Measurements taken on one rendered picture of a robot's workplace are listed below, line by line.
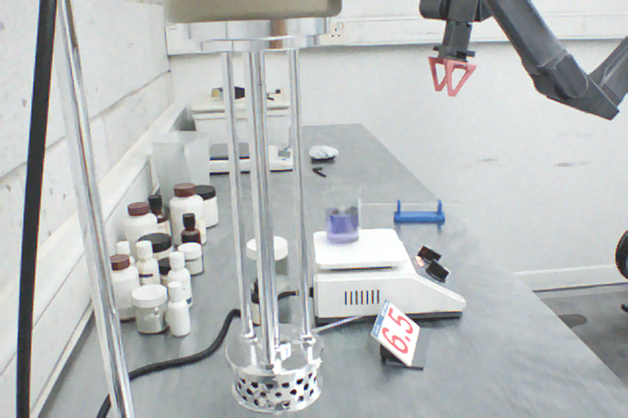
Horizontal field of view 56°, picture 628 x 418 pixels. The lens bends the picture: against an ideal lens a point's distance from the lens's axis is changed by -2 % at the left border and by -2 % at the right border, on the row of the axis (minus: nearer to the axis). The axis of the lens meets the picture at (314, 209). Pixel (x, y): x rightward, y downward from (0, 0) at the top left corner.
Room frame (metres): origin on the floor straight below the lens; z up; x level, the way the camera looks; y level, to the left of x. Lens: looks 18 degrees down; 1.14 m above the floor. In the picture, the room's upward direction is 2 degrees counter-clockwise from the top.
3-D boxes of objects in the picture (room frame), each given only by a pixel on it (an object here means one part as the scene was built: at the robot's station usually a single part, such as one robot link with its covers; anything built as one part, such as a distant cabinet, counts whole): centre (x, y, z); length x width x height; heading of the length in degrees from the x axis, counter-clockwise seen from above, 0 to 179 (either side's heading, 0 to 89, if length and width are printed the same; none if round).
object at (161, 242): (0.91, 0.26, 0.78); 0.05 x 0.05 x 0.06
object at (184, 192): (1.03, 0.23, 0.80); 0.06 x 0.06 x 0.11
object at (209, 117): (1.97, 0.22, 0.82); 0.37 x 0.31 x 0.14; 3
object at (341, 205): (0.78, -0.04, 0.87); 0.06 x 0.05 x 0.08; 170
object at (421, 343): (0.64, -0.10, 0.77); 0.09 x 0.06 x 0.04; 164
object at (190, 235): (0.94, 0.21, 0.79); 0.03 x 0.03 x 0.08
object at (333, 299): (0.77, -0.08, 0.79); 0.22 x 0.13 x 0.08; 91
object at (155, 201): (1.01, 0.28, 0.80); 0.04 x 0.04 x 0.10
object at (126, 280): (0.76, 0.27, 0.79); 0.05 x 0.05 x 0.09
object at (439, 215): (1.12, -0.21, 0.77); 0.10 x 0.03 x 0.04; 84
